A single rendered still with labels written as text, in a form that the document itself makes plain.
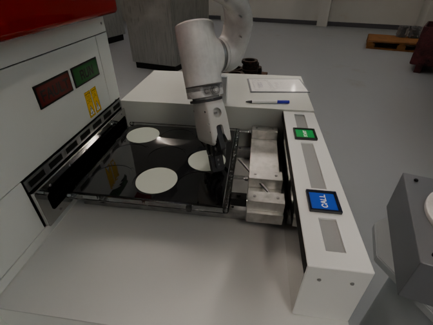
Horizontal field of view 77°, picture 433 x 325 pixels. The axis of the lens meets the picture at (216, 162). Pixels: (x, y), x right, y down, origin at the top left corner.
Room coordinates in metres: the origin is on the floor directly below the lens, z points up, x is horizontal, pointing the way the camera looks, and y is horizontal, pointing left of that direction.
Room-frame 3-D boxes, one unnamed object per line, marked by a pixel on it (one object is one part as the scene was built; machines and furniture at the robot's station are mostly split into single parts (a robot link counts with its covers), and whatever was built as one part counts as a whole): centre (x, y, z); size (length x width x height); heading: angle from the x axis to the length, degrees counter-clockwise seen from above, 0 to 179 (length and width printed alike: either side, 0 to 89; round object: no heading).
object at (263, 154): (0.60, -0.13, 0.87); 0.36 x 0.08 x 0.03; 172
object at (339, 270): (0.50, -0.22, 0.89); 0.55 x 0.09 x 0.14; 172
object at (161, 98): (0.99, -0.01, 0.89); 0.62 x 0.35 x 0.14; 82
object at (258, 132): (0.76, -0.15, 0.89); 0.08 x 0.03 x 0.03; 82
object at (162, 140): (0.62, 0.14, 0.90); 0.34 x 0.34 x 0.01; 82
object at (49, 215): (0.63, 0.35, 0.89); 0.44 x 0.02 x 0.10; 172
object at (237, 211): (0.49, 0.09, 0.84); 0.50 x 0.02 x 0.03; 82
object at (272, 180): (0.52, -0.12, 0.89); 0.08 x 0.03 x 0.03; 82
